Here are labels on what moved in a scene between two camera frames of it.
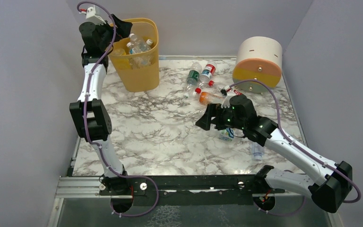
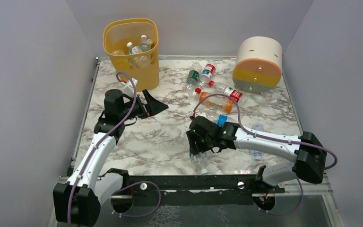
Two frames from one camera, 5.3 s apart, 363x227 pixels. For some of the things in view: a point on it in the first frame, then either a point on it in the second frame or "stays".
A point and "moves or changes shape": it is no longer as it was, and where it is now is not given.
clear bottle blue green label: [230, 134] moves or changes shape
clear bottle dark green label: [193, 76] stays
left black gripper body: [118, 24] to [145, 107]
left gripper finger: [123, 28] to [153, 106]
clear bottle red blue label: [209, 69] stays
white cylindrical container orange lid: [259, 58] stays
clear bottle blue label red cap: [133, 49] stays
